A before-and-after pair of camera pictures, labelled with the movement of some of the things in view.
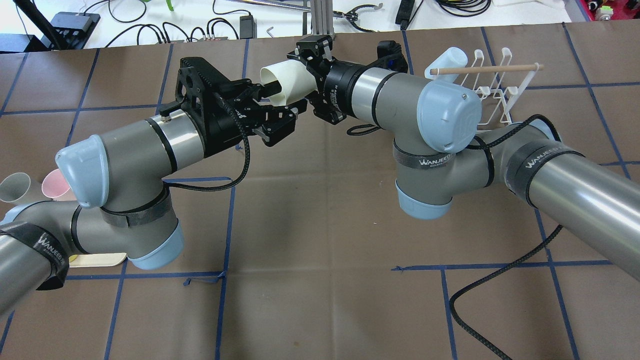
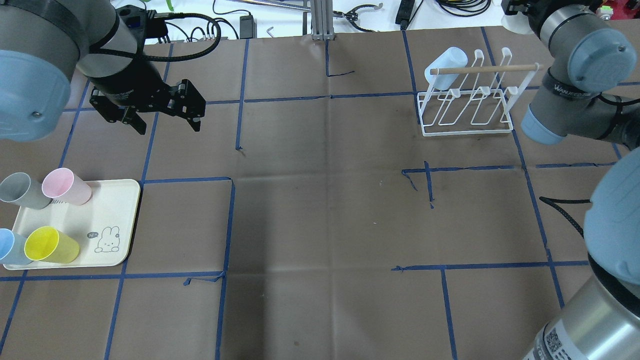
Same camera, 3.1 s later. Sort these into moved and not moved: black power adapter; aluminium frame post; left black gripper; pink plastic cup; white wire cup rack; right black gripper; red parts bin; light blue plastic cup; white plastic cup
Moved: left black gripper; white plastic cup; right black gripper
Not moved: black power adapter; white wire cup rack; light blue plastic cup; pink plastic cup; aluminium frame post; red parts bin
